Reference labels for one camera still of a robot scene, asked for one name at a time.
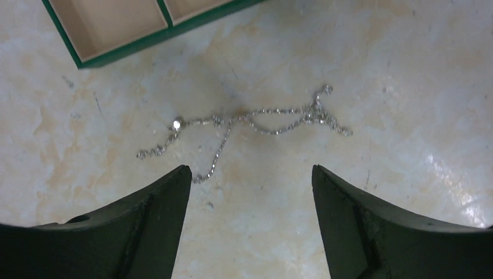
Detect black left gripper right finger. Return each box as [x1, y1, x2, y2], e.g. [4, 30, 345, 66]
[312, 165, 492, 278]

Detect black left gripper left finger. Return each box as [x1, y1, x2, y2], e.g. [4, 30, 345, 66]
[1, 165, 192, 278]

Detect silver rhinestone chain necklace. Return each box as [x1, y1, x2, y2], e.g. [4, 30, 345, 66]
[136, 85, 353, 184]

